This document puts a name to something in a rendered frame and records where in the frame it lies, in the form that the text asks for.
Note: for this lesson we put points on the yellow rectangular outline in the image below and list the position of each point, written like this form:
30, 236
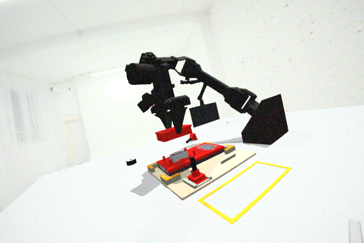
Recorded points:
232, 221

